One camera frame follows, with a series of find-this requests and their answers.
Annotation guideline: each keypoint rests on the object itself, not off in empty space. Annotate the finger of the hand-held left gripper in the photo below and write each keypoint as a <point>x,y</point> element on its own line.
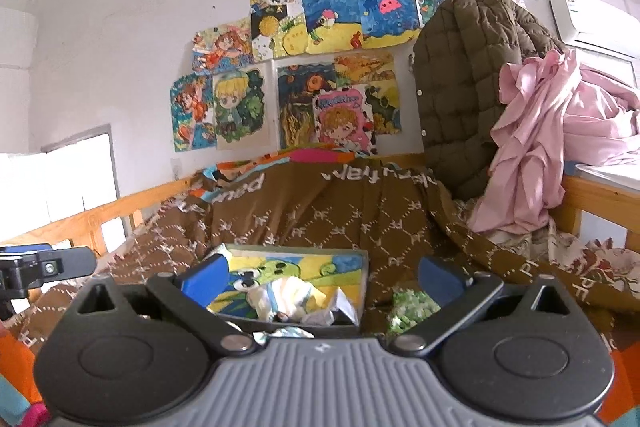
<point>65,263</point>

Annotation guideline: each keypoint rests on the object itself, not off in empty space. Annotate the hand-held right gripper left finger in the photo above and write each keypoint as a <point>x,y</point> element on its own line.
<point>205,282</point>

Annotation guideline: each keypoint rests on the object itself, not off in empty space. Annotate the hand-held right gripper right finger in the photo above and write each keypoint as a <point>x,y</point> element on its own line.
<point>441,281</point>

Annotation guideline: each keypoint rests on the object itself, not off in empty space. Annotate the bag of green beads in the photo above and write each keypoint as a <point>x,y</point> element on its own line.
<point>405,307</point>

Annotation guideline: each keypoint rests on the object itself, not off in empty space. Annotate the white blue knit pouch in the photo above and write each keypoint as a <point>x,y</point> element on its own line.
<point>280,297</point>

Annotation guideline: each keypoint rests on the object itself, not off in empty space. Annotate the grey cardboard box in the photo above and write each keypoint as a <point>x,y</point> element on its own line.
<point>342,331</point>

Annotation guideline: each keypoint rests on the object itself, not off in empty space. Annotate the wooden bed headboard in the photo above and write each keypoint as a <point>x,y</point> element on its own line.
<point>100,212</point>

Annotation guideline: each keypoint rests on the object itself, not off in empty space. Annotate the cartoon fish painting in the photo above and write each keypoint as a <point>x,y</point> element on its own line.
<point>310,264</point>

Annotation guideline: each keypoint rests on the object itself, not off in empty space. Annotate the white plastic bag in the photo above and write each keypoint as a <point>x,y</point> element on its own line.
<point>335,304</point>

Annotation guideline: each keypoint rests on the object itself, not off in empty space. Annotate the brown printed blanket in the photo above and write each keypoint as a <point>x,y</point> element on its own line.
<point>325,217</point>

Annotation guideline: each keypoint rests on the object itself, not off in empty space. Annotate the white floral bed sheet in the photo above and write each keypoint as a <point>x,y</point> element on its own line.
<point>600,262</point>

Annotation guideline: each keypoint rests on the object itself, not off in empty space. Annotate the orange pink striped cloth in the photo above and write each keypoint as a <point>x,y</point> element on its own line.
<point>310,154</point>

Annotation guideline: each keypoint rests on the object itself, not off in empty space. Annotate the orange-haired girl blue drawing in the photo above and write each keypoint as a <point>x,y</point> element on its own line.
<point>190,112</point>

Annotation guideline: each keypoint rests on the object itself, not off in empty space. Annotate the blond child green drawing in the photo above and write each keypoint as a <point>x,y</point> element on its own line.
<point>240,104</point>

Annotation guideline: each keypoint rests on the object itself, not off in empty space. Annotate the olive quilted jacket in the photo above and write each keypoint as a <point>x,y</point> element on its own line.
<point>460,97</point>

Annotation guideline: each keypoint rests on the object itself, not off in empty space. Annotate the pink blond boy drawing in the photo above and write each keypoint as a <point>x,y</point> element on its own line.
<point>342,122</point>

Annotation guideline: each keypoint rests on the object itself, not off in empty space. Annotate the dark swirling painting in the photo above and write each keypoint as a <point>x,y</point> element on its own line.
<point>297,107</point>

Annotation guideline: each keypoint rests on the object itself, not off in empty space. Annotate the golden field painting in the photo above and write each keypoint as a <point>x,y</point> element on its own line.
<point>380,72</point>

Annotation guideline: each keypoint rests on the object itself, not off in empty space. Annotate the swimming orange-haired girl drawing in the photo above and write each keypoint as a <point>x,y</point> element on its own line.
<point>222,49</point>

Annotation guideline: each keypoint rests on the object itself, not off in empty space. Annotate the yellow moon painting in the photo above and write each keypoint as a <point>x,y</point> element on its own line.
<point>275,27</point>

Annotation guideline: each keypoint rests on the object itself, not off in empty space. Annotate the pink jellyfish painting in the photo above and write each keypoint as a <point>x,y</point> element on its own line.
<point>387,9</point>

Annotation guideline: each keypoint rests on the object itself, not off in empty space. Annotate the blue sea bird painting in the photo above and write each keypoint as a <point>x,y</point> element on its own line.
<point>330,17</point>

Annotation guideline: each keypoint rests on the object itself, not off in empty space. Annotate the white air conditioner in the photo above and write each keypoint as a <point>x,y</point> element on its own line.
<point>590,19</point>

